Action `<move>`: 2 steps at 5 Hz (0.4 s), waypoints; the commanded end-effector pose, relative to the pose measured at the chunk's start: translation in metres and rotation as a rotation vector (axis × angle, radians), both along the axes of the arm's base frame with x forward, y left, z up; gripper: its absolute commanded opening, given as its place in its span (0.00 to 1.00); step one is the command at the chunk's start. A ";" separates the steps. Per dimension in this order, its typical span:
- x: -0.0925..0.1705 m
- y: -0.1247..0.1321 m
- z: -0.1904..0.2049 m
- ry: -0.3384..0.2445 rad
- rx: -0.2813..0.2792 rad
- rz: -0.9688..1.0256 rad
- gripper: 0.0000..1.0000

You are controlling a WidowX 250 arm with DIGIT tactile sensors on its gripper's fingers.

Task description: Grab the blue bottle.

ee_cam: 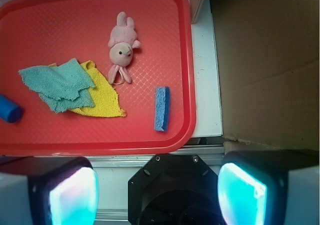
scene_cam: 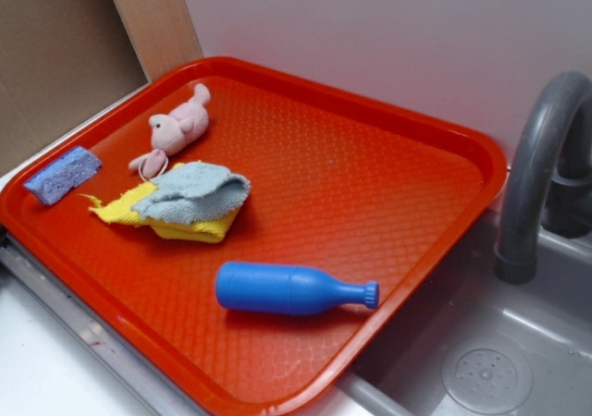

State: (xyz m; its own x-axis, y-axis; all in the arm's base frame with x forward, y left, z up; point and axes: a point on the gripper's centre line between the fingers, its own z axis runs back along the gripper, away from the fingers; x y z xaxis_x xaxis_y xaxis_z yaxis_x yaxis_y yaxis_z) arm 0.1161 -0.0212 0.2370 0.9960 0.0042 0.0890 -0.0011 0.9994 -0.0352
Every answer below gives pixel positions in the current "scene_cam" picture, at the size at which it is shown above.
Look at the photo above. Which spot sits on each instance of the blue plastic bottle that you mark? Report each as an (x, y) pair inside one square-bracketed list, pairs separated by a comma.
[(287, 289)]

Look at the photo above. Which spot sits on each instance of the red plastic tray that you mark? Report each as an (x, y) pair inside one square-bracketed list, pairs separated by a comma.
[(362, 190)]

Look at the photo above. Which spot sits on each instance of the light blue cloth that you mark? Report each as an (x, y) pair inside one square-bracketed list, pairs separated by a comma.
[(194, 192)]

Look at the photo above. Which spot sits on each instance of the pink plush toy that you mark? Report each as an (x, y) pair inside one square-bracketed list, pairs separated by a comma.
[(171, 133)]

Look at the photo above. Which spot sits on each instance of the yellow cloth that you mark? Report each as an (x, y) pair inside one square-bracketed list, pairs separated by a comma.
[(119, 212)]

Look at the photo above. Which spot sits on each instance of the blue sponge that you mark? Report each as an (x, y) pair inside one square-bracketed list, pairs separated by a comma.
[(65, 173)]

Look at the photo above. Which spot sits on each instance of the grey toy sink basin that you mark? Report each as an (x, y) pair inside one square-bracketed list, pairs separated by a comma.
[(467, 343)]

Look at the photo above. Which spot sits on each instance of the wooden board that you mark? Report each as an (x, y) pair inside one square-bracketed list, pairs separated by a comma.
[(161, 33)]

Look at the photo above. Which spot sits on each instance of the grey toy faucet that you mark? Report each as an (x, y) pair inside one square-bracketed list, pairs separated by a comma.
[(549, 185)]

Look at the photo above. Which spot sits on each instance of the brown cardboard panel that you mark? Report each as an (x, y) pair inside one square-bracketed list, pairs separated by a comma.
[(62, 62)]

